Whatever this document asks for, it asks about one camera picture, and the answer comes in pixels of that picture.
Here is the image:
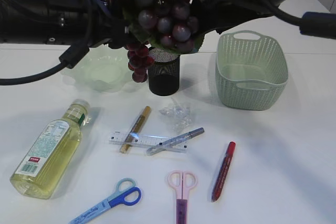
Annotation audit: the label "red marker pen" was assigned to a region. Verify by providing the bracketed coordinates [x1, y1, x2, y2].
[211, 141, 236, 202]

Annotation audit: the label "yellow tea bottle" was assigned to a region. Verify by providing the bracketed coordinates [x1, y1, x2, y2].
[9, 99, 90, 199]

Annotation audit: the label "clear plastic sheet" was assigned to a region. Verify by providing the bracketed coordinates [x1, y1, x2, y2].
[159, 98, 195, 133]

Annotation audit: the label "green woven plastic basket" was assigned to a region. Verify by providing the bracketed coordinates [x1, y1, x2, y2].
[215, 30, 288, 111]

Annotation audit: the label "clear plastic ruler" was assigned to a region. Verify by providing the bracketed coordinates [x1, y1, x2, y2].
[109, 131, 187, 153]

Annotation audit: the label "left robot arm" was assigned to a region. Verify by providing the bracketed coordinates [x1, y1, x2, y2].
[1, 0, 137, 49]

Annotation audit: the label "black mesh pen cup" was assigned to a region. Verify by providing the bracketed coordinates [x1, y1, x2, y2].
[148, 47, 180, 96]

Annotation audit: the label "gold marker pen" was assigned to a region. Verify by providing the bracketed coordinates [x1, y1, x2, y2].
[119, 106, 151, 154]

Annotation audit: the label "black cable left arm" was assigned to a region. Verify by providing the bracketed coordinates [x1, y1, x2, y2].
[0, 0, 97, 86]

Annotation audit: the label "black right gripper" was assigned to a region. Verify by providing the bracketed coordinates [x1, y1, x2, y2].
[191, 0, 265, 52]

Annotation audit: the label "pink scissors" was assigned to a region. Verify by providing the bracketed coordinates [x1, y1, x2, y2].
[167, 170, 197, 224]

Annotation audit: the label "silver marker pen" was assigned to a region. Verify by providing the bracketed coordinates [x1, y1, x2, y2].
[146, 127, 205, 156]

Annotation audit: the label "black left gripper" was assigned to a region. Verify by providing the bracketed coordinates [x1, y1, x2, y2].
[97, 0, 137, 49]

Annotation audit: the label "blue scissors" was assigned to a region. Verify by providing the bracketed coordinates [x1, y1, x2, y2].
[69, 178, 142, 224]

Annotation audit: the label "green wavy glass plate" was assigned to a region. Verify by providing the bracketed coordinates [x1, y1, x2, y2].
[61, 45, 132, 92]

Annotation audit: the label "purple grape bunch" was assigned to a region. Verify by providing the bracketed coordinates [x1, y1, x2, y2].
[110, 0, 202, 83]

